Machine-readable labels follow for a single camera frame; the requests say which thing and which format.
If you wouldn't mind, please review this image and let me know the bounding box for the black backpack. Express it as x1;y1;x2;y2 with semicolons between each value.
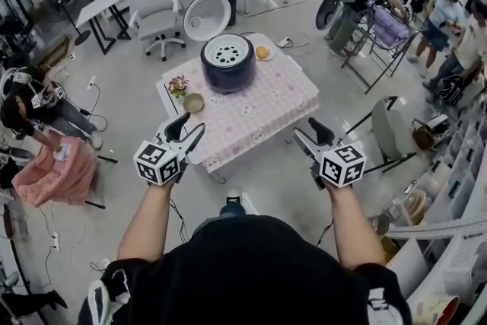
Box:
436;74;466;108

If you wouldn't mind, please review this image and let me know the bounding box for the person's black shirt torso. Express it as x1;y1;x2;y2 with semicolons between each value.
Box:
78;215;415;325

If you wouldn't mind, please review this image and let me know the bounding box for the wooden bowl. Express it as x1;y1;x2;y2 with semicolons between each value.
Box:
182;92;207;114

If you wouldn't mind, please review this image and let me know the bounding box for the white perforated steamer tray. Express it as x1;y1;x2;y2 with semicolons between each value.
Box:
202;33;253;69

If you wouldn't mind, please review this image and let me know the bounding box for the low white table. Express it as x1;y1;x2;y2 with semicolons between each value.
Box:
156;79;301;184

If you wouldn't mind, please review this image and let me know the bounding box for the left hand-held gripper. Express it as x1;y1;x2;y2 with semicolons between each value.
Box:
132;111;207;188

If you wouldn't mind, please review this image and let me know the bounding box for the small pale plate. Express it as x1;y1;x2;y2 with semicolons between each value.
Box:
254;47;276;62

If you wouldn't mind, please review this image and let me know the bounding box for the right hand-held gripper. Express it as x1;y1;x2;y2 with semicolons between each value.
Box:
292;116;369;192

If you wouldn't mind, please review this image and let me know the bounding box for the person's left forearm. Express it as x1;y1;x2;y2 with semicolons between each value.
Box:
116;178;184;264

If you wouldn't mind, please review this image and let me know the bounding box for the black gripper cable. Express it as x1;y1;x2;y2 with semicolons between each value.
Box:
168;196;190;245
316;217;335;247

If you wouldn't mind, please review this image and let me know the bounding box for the person's shoe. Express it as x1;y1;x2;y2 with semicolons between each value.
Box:
218;193;260;220

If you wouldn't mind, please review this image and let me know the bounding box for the white office chair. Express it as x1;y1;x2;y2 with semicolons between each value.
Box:
126;0;188;62

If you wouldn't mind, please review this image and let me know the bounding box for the white storage shelf unit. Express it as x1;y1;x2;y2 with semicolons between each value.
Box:
386;93;487;325

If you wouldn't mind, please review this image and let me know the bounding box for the pink checked tablecloth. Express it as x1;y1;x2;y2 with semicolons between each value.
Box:
155;32;320;174

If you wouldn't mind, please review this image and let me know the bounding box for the beige round fan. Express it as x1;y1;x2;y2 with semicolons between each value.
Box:
403;188;430;226

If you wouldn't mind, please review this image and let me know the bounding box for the black metal rack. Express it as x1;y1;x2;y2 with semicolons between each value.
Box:
340;3;429;95

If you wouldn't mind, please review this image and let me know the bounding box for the small flower pot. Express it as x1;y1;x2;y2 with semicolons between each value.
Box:
167;73;191;100

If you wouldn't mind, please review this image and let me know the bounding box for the person's right forearm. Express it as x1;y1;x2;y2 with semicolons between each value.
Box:
326;182;387;272

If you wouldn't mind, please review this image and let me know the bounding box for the pink cloth covered chair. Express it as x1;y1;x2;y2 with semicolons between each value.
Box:
11;134;100;209

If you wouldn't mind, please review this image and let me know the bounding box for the grey folding chair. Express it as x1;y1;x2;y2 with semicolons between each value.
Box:
345;94;419;174

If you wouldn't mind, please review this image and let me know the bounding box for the dark blue rice cooker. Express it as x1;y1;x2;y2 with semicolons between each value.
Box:
183;0;257;94

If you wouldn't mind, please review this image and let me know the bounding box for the white desk with black legs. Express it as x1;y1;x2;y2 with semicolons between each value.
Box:
75;0;132;56

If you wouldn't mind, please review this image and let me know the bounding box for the purple folded blanket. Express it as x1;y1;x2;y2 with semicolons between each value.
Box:
374;6;410;43

